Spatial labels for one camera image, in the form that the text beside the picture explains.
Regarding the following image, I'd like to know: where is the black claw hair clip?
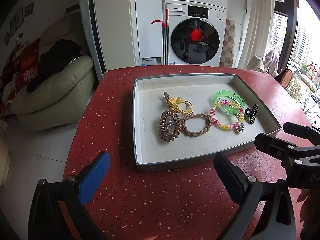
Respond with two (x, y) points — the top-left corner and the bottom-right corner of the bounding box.
(244, 104), (259, 125)

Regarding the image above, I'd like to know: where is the silver heart pendant brooch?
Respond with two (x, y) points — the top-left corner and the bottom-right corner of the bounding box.
(234, 123), (244, 134)

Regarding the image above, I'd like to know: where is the red handled mop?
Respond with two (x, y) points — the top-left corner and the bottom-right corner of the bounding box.
(151, 8), (169, 65)

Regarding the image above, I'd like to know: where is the grey jewelry tray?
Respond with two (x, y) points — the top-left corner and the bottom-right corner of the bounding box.
(132, 74), (281, 172)

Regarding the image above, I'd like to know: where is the white curtain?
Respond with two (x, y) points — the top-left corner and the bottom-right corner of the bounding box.
(234, 0), (275, 69)

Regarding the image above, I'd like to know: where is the light green sofa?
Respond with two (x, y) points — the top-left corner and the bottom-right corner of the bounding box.
(10, 12), (95, 131)

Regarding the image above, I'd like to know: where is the green plastic bangle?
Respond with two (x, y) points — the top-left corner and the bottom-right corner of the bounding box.
(212, 90), (245, 115)

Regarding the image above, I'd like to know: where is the black clothing on sofa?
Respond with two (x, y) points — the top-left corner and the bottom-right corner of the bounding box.
(26, 39), (81, 93)

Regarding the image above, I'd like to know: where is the pink yellow beaded bracelet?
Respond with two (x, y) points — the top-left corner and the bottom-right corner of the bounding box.
(209, 99), (245, 132)

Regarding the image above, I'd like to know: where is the red printed cloth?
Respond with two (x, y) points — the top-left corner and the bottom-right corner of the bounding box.
(1, 38), (40, 105)

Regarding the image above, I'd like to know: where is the checkered fabric roll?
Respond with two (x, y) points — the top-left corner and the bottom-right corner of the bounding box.
(219, 19), (235, 68)

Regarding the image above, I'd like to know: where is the silver hair clip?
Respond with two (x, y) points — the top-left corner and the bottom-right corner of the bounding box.
(163, 92), (170, 104)

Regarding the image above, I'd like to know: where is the small framed wall picture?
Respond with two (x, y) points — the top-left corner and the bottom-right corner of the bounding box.
(24, 3), (34, 17)

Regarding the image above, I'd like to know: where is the yellow cord hair tie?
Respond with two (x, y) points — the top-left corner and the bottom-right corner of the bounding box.
(165, 96), (194, 117)

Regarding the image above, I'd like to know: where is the white washing machine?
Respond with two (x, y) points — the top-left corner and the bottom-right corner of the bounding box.
(165, 0), (227, 67)

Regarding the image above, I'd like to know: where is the white detergent jug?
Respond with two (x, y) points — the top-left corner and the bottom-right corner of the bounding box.
(141, 58), (158, 66)

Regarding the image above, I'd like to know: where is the brown braided bracelet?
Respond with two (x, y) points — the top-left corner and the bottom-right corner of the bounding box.
(181, 112), (213, 138)

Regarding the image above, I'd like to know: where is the brown spiral hair tie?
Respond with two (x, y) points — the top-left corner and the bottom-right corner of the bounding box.
(158, 109), (182, 144)

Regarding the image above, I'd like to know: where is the beige clothes pile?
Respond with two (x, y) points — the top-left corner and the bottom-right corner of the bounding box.
(246, 49), (279, 77)

